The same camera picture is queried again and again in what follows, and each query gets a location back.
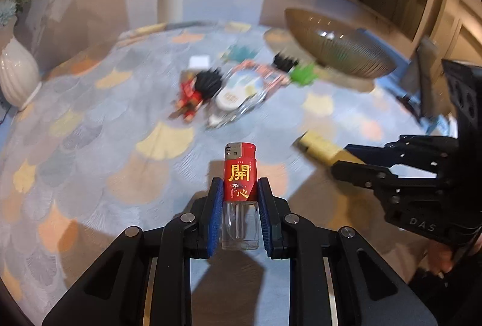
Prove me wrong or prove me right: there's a yellow rectangular eraser block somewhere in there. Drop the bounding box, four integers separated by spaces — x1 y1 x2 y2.
295 130 364 167

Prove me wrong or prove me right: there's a red lighter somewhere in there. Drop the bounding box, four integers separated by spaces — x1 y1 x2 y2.
221 143 260 251

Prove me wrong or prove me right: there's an amber ribbed glass bowl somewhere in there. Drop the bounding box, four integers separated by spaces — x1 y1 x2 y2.
284 8 396 80

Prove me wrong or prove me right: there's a black toy dinosaur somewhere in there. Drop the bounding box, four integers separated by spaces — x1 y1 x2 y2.
272 53 299 73

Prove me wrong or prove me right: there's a pink packaged item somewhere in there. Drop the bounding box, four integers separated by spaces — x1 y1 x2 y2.
231 60 291 96

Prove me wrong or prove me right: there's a clear packet with round label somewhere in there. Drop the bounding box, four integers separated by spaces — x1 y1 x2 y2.
207 70 267 129

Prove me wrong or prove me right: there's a teal toy dinosaur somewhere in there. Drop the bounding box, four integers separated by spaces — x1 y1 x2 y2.
221 45 259 63

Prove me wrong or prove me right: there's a red black toy figure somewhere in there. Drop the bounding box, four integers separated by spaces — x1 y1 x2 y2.
170 68 222 123

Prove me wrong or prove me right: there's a white small box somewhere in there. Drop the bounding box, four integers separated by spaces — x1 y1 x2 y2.
188 54 211 71

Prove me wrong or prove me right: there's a person's right hand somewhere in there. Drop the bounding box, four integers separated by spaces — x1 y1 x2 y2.
427 240 454 275

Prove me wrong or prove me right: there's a blue chair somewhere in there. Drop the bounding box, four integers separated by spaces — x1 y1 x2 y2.
376 35 459 134

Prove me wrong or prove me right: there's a patterned fan-motif tablecloth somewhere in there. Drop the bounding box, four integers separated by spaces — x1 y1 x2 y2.
1 24 427 325

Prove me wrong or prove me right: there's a white ribbed vase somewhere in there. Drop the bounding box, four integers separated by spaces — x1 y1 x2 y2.
1 36 42 111

